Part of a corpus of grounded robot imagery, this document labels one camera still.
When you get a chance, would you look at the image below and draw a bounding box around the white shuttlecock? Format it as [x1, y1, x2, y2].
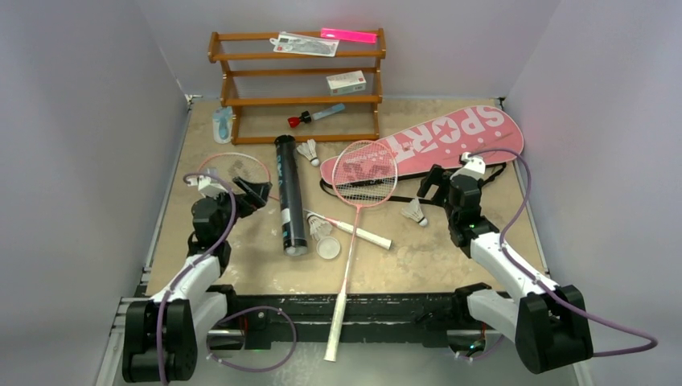
[401, 198, 429, 228]
[296, 139, 321, 167]
[306, 211, 333, 241]

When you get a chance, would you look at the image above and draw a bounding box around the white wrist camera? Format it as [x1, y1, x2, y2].
[197, 167, 227, 198]
[457, 152, 486, 180]

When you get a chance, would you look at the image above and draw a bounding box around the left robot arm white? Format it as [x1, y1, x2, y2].
[121, 173, 272, 385]

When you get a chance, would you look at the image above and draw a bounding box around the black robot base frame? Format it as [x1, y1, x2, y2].
[109, 285, 512, 353]

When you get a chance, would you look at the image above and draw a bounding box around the pink badminton racket left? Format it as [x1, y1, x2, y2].
[197, 152, 392, 250]

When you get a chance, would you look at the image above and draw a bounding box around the light blue white device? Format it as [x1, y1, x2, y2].
[212, 107, 234, 144]

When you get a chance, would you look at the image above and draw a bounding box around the pink fluorescent bar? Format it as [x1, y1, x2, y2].
[320, 28, 378, 44]

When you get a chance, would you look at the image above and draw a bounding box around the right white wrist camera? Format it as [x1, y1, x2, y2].
[457, 152, 486, 180]

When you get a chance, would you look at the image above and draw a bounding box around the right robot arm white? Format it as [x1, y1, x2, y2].
[417, 165, 594, 374]

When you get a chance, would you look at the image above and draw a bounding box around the white red small box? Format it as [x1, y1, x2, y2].
[326, 70, 367, 96]

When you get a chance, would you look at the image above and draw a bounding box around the white packaged item on shelf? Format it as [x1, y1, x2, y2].
[269, 31, 340, 57]

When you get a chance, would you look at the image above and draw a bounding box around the pink white badminton racket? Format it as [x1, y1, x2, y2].
[323, 140, 397, 363]

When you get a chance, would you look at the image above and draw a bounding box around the red black blue marker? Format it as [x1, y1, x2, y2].
[287, 103, 346, 128]

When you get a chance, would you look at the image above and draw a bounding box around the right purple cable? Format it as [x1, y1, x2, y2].
[455, 148, 659, 363]

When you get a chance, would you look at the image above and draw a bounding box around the white shuttlecock beside lid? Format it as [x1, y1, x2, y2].
[306, 211, 333, 241]

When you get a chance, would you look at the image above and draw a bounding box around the pink sport racket bag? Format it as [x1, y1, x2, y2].
[339, 105, 524, 183]

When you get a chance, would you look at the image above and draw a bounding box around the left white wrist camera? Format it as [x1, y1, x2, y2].
[197, 167, 227, 198]

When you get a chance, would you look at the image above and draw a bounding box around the wooden three-tier shelf rack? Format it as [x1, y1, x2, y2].
[207, 27, 387, 145]

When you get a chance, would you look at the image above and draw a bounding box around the black shuttlecock tube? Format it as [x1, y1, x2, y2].
[274, 135, 308, 257]

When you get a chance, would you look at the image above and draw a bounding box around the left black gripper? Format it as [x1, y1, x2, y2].
[207, 178, 269, 240]

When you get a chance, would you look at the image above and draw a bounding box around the clear plastic tube lid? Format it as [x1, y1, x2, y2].
[316, 236, 341, 260]

